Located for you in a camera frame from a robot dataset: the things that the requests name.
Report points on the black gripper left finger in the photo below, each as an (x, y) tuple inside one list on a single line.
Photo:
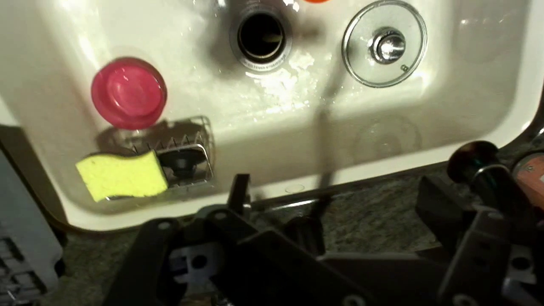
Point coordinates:
[(255, 265)]

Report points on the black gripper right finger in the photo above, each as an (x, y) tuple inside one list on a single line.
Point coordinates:
[(486, 265)]

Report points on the metal sink drain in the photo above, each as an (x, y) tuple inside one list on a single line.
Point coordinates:
[(260, 39)]

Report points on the black kitchen faucet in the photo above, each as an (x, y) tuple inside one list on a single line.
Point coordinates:
[(481, 170)]

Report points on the hand soap bottle orange label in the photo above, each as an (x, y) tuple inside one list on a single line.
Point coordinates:
[(534, 175)]

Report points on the white kitchen sink basin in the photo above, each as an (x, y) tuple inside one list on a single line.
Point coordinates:
[(282, 124)]

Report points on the yellow sponge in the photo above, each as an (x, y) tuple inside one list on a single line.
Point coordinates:
[(121, 175)]

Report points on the pink plastic cup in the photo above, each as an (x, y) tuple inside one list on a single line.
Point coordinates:
[(129, 92)]

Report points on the orange plastic cup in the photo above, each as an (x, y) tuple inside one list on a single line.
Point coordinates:
[(315, 0)]

